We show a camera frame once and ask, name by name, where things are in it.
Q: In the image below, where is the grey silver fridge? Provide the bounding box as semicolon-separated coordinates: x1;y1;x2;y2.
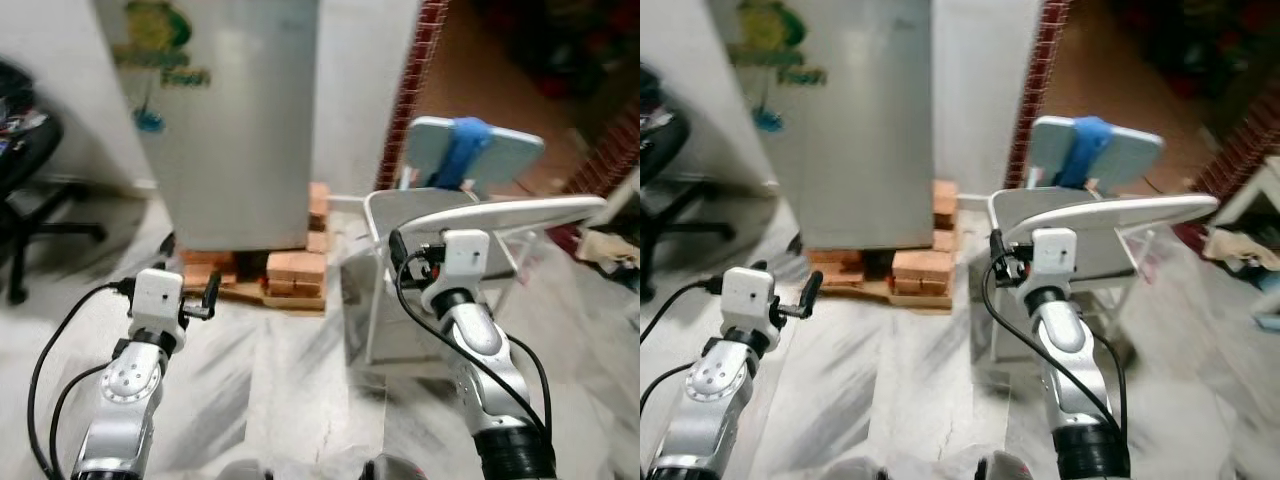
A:
93;0;323;253
705;0;936;251

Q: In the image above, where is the green fridge sticker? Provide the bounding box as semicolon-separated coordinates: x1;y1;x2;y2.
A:
735;0;831;86
112;0;213;89

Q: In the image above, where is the red brick stack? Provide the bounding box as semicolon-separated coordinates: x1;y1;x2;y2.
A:
178;248;239;291
265;180;331;298
805;247;866;281
893;178;959;286

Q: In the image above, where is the blue cloth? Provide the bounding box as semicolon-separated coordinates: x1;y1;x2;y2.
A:
1065;115;1113;189
437;117;493;191

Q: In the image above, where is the pale blue chair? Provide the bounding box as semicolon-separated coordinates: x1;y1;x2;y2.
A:
1025;115;1166;196
395;115;547;196

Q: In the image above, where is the tan paper bag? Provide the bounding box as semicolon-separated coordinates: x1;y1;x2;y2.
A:
575;228;641;273
1203;225;1280;273

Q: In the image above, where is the black office chair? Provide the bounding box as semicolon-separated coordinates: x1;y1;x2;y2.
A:
0;58;109;307
640;62;733;303

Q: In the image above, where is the robot left leg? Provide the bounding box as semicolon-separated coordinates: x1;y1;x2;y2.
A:
215;458;273;480
828;456;901;480

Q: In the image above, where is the robot leg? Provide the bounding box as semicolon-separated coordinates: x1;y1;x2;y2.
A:
828;456;901;480
975;450;1036;480
360;452;431;480
215;458;273;480

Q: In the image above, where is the robot right leg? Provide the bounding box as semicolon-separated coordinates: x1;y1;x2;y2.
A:
360;452;431;480
975;450;1036;480

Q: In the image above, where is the white side table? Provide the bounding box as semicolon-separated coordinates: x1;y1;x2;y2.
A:
1213;155;1280;229

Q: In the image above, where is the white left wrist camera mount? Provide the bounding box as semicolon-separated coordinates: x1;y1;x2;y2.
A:
130;268;186;336
720;266;781;336

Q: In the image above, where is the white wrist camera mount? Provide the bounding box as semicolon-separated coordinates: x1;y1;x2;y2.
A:
130;268;186;336
720;266;781;336
432;230;491;293
1025;228;1079;291

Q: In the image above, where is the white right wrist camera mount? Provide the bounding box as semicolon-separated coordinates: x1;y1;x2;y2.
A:
1025;228;1079;291
432;230;491;293

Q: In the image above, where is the grey folding chair white frame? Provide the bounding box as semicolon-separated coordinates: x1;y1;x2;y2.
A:
338;186;611;369
968;188;1221;366

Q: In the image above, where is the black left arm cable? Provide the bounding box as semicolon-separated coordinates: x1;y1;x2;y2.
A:
640;280;723;346
27;280;134;480
640;362;701;411
48;362;121;480

